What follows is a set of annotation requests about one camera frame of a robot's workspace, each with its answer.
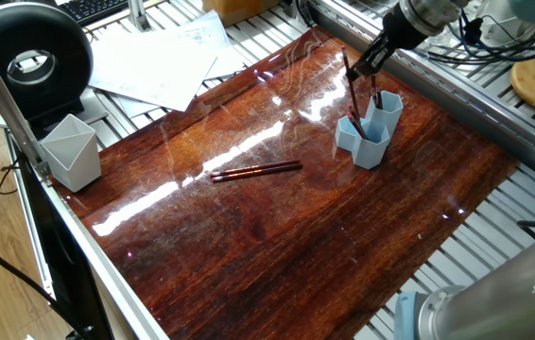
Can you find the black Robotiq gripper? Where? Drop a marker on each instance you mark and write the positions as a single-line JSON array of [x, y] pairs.
[[405, 28]]

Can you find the light blue hexagonal pen holder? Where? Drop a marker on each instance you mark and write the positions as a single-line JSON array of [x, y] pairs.
[[362, 151]]

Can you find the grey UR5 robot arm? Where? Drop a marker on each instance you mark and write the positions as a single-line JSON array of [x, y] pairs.
[[494, 302]]

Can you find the grey pentagonal pen holder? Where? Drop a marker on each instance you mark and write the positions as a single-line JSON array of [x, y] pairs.
[[74, 165]]

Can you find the small tan box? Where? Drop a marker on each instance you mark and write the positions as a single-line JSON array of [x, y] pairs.
[[234, 9]]

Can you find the small white paper sheet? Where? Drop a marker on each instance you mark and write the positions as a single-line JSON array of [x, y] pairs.
[[201, 38]]

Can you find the brown wood-grain board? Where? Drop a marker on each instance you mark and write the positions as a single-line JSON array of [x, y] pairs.
[[277, 246]]

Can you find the large white paper sheet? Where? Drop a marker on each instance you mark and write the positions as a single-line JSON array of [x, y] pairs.
[[154, 66]]

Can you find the black keyboard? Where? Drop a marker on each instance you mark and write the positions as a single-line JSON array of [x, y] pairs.
[[97, 9]]

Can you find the silver metal post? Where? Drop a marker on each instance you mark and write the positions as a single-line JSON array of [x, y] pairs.
[[139, 14]]

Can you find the grey aluminium frame rail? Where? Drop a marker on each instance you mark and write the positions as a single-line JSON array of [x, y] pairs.
[[8, 99]]

